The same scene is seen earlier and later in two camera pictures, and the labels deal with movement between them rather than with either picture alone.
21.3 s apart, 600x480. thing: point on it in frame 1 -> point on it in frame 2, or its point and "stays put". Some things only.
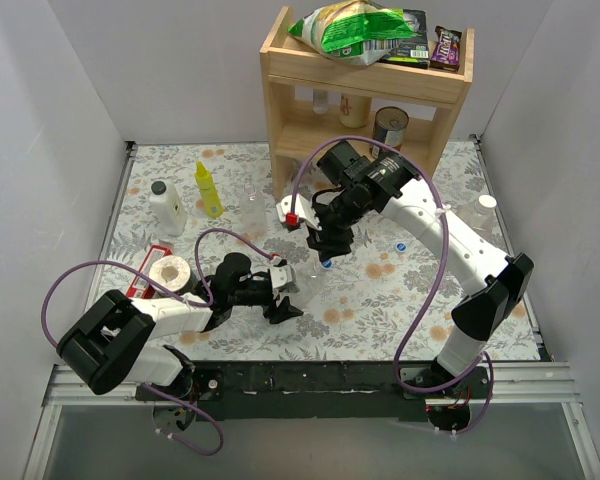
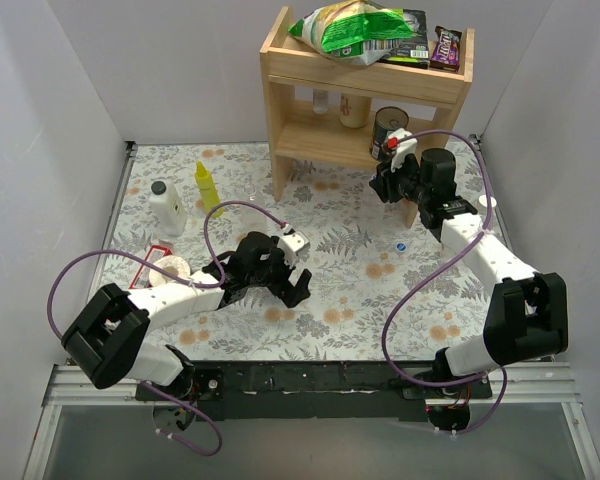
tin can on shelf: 389,128 stays put
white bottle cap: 486,203 stays put
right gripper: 334,233 -> 389,179
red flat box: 141,287 stays put
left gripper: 273,298 -> 284,275
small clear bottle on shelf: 320,103 stays put
